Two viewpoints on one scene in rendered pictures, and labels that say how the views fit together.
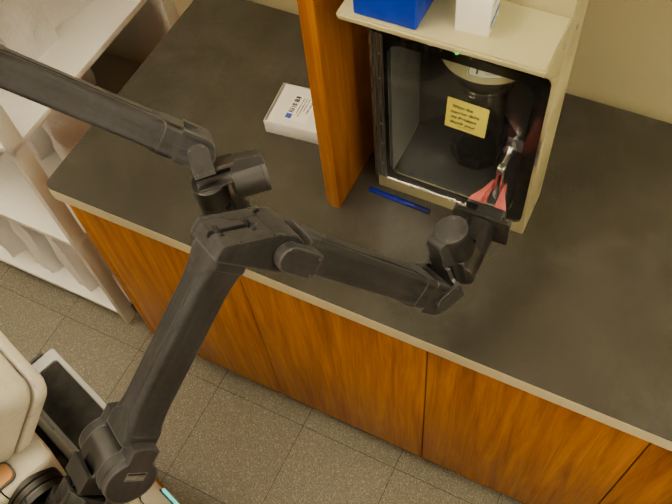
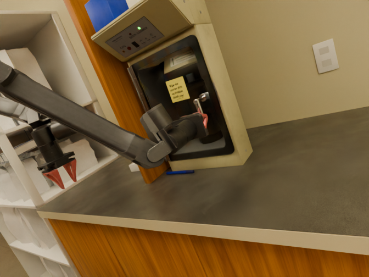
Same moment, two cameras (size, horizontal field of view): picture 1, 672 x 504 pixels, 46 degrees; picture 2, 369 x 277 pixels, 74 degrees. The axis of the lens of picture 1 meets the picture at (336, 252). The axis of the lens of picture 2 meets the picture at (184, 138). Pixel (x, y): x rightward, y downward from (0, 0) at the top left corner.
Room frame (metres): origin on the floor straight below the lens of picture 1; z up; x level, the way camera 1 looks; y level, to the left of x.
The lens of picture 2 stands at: (0.04, -0.30, 1.28)
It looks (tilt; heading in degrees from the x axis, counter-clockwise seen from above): 13 degrees down; 5
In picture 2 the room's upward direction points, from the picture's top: 21 degrees counter-clockwise
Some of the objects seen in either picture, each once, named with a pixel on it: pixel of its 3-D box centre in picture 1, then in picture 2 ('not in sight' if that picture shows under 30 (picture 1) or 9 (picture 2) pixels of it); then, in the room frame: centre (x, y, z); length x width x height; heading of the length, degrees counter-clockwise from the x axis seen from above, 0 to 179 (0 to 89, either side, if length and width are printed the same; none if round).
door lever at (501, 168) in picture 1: (502, 173); (202, 110); (0.81, -0.31, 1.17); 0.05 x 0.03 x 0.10; 146
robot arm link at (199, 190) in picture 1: (214, 189); (45, 136); (0.79, 0.18, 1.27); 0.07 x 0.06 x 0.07; 101
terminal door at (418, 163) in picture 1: (453, 134); (179, 107); (0.90, -0.24, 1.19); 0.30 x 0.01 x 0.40; 56
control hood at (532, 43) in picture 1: (450, 41); (139, 31); (0.86, -0.21, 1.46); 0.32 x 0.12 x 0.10; 57
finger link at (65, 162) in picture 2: not in sight; (65, 171); (0.80, 0.19, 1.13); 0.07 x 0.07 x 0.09; 56
